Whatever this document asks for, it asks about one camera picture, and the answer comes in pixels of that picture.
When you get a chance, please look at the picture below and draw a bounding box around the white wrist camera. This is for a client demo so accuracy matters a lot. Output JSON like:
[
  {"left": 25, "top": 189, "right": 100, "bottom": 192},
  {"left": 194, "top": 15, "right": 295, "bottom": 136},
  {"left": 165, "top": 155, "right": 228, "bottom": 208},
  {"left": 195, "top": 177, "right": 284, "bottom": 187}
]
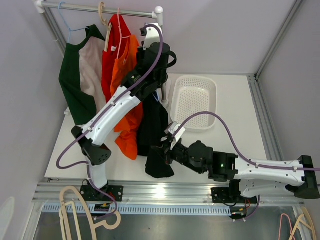
[
  {"left": 165, "top": 122, "right": 186, "bottom": 150},
  {"left": 140, "top": 27, "right": 160, "bottom": 51}
]

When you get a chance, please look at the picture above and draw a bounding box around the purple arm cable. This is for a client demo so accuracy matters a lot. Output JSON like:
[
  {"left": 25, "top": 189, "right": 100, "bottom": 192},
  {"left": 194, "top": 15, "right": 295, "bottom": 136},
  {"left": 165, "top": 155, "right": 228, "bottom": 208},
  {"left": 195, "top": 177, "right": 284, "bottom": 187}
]
[
  {"left": 55, "top": 24, "right": 165, "bottom": 220},
  {"left": 169, "top": 111, "right": 320, "bottom": 222}
]

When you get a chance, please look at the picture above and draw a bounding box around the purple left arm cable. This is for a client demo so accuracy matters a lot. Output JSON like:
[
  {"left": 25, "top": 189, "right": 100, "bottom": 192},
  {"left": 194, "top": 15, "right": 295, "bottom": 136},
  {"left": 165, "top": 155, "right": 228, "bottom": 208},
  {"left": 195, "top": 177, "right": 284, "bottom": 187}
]
[{"left": 55, "top": 24, "right": 165, "bottom": 220}]

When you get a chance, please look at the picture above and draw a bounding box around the aluminium frame post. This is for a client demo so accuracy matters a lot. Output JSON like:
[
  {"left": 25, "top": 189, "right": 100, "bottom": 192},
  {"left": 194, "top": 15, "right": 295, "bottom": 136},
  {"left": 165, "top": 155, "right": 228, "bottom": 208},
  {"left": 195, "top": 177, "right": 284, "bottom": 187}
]
[{"left": 254, "top": 0, "right": 305, "bottom": 78}]

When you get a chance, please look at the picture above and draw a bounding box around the beige wooden hanger on rack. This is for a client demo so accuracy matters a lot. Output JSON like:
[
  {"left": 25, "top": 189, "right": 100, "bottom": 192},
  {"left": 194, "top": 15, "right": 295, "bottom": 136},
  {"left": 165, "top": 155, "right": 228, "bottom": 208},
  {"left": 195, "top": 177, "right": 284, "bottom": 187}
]
[{"left": 97, "top": 1, "right": 113, "bottom": 53}]

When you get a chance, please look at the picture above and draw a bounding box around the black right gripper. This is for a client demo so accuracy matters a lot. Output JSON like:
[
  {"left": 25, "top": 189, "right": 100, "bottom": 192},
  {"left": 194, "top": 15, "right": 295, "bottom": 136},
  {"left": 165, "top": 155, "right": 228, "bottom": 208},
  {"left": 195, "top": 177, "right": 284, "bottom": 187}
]
[{"left": 152, "top": 138, "right": 204, "bottom": 176}]

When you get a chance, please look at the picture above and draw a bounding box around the pink plastic hanger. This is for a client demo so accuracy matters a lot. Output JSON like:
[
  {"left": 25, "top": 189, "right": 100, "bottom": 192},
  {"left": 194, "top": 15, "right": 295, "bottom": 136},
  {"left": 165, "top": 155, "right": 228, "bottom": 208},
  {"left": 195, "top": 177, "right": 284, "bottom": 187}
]
[{"left": 116, "top": 8, "right": 131, "bottom": 65}]

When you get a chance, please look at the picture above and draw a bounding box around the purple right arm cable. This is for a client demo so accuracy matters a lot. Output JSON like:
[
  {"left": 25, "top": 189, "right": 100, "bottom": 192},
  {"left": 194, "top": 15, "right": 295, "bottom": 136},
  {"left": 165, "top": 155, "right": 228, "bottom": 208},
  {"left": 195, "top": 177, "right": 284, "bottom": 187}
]
[{"left": 169, "top": 111, "right": 320, "bottom": 222}]

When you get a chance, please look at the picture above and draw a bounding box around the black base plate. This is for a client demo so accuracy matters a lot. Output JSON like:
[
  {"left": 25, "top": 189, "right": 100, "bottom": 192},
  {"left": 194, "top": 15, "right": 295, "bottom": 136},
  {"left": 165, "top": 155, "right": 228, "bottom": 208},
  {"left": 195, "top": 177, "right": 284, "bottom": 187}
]
[
  {"left": 80, "top": 185, "right": 124, "bottom": 202},
  {"left": 211, "top": 187, "right": 258, "bottom": 207}
]

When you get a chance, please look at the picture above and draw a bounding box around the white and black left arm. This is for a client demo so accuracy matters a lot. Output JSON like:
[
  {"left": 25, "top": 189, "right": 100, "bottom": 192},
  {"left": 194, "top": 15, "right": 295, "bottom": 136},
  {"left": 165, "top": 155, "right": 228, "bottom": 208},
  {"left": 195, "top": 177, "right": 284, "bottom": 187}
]
[{"left": 71, "top": 41, "right": 177, "bottom": 201}]

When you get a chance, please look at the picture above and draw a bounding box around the silver clothes rack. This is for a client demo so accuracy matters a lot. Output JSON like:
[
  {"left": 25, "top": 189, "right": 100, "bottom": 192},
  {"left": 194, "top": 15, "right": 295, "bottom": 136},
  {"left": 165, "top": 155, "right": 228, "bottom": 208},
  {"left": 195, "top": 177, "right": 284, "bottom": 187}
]
[{"left": 31, "top": 0, "right": 171, "bottom": 106}]

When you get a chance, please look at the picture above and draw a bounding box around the beige hanger lower left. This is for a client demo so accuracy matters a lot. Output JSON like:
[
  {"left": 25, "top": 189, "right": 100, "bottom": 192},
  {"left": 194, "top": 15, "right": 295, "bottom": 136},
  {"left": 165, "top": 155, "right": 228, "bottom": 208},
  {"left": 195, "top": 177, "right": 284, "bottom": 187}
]
[{"left": 58, "top": 186, "right": 123, "bottom": 240}]

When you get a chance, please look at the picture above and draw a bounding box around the black t-shirt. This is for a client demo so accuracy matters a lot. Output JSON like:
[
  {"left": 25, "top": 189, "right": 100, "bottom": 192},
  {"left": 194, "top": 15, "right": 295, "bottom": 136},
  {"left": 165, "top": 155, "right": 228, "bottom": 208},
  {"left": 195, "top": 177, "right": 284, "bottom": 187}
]
[{"left": 137, "top": 95, "right": 175, "bottom": 179}]

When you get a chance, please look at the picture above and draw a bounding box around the aluminium rail front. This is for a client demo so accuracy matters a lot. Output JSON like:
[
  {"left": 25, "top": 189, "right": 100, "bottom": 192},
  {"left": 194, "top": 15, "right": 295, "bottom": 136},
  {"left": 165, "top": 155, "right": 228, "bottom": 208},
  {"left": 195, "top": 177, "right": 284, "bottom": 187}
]
[{"left": 31, "top": 181, "right": 305, "bottom": 217}]

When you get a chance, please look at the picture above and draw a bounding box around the beige hanger lower right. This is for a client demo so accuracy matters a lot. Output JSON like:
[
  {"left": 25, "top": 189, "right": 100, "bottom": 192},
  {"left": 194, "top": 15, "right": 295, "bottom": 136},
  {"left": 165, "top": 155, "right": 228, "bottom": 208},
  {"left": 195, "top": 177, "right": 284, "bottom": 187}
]
[{"left": 289, "top": 206, "right": 317, "bottom": 240}]

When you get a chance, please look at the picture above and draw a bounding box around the green and beige t-shirt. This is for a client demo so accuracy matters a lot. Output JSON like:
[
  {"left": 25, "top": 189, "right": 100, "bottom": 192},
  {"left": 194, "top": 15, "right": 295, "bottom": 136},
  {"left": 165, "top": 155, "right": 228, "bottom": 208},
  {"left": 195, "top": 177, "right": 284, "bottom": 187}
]
[{"left": 58, "top": 25, "right": 106, "bottom": 125}]

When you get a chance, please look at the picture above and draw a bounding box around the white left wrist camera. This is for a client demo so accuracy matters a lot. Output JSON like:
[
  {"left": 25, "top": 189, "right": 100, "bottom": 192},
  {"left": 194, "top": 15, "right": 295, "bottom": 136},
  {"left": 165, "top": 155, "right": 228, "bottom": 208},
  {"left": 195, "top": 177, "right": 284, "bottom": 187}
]
[{"left": 140, "top": 27, "right": 160, "bottom": 51}]

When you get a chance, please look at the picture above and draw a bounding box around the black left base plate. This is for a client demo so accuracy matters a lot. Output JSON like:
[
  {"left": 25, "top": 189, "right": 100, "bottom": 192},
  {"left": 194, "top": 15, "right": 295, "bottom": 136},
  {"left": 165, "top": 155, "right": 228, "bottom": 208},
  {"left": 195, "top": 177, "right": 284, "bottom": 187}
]
[{"left": 80, "top": 185, "right": 124, "bottom": 202}]

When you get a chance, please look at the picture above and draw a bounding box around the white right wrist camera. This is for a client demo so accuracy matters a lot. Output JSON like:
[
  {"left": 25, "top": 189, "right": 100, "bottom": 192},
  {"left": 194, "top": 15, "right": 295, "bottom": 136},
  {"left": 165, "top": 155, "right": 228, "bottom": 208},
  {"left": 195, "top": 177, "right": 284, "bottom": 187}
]
[{"left": 165, "top": 122, "right": 186, "bottom": 150}]

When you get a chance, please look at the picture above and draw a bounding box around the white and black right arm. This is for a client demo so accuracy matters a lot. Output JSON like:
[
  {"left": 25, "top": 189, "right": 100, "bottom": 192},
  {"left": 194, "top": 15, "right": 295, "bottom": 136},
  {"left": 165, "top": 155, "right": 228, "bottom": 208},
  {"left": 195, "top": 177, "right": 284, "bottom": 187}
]
[{"left": 145, "top": 140, "right": 320, "bottom": 203}]

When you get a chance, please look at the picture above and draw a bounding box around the white perforated plastic basket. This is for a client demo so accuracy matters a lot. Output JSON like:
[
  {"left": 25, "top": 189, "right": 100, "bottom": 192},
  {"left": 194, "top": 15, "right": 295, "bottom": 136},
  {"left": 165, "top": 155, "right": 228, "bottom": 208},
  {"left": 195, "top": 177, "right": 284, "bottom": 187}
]
[{"left": 170, "top": 75, "right": 217, "bottom": 124}]

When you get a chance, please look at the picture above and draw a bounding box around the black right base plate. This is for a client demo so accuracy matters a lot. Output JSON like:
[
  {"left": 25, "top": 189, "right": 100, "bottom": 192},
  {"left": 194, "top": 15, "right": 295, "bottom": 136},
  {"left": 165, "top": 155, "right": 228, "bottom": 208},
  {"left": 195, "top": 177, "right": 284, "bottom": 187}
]
[{"left": 211, "top": 187, "right": 258, "bottom": 207}]

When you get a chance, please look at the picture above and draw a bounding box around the pink hanger lower right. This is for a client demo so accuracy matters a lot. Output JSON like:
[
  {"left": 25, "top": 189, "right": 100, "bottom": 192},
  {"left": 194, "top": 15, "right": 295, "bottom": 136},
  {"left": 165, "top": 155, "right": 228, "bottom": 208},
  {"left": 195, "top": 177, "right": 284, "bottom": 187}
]
[{"left": 277, "top": 213, "right": 296, "bottom": 240}]

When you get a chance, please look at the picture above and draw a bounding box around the orange t-shirt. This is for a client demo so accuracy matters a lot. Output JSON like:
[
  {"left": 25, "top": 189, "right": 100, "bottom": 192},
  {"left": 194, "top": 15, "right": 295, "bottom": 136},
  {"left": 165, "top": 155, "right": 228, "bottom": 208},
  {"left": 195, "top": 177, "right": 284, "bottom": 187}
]
[{"left": 110, "top": 35, "right": 144, "bottom": 160}]

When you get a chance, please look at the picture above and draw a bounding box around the red t-shirt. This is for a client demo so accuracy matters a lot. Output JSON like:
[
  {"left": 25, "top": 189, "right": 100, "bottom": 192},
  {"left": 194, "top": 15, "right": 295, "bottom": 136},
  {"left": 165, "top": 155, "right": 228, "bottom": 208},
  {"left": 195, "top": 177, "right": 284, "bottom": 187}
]
[{"left": 101, "top": 14, "right": 131, "bottom": 102}]

